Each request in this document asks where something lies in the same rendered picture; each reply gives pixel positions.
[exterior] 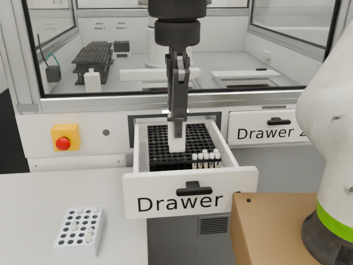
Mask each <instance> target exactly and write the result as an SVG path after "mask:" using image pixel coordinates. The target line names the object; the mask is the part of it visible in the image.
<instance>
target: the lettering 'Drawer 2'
mask: <svg viewBox="0 0 353 265"><path fill-rule="evenodd" d="M240 130H244V131H246V135H245V137H243V138H239V136H240ZM282 130H284V131H285V132H281V131H282ZM282 130H280V131H279V133H278V135H279V136H280V137H285V136H281V135H280V134H286V130H285V129H282ZM291 130H294V129H291ZM291 130H289V134H288V137H289V136H290V132H291ZM259 131H261V132H262V133H261V134H257V135H256V138H263V131H262V130H259ZM259 131H257V132H259ZM252 132H255V131H251V132H250V139H251V135H252ZM271 132H272V138H274V136H275V134H276V132H277V130H275V133H274V135H273V130H271V131H270V133H269V135H268V130H267V131H266V133H267V137H268V138H269V136H270V134H271ZM302 134H303V133H301V134H300V135H299V136H306V135H302ZM258 135H261V137H257V136H258ZM246 136H247V130H246V129H238V138H237V139H244V138H246Z"/></svg>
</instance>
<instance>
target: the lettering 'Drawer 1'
mask: <svg viewBox="0 0 353 265"><path fill-rule="evenodd" d="M221 197H223V196H219V197H218V196H216V199H215V206H217V200H218V198H221ZM205 198H208V199H209V200H210V201H203V199H205ZM142 199H146V200H148V201H149V202H150V207H149V208H148V209H146V210H141V205H140V200H142ZM196 200H197V198H195V200H194V203H193V205H192V202H191V198H188V199H187V202H186V205H185V204H184V201H183V199H181V201H182V204H183V208H184V209H186V208H187V205H188V202H189V201H190V205H191V208H194V206H195V203H196ZM161 201H164V200H160V201H158V200H157V210H159V203H160V202H161ZM168 201H174V202H175V203H169V204H167V209H168V210H172V209H174V208H175V209H177V201H176V200H175V199H169V200H167V202H168ZM204 202H212V200H211V198H210V197H203V198H202V199H201V201H200V204H201V206H202V207H210V206H211V205H209V206H204V205H203V204H202V203H204ZM169 205H175V206H174V207H173V208H169ZM138 208H139V212H142V211H148V210H150V209H151V208H152V200H151V199H149V198H138Z"/></svg>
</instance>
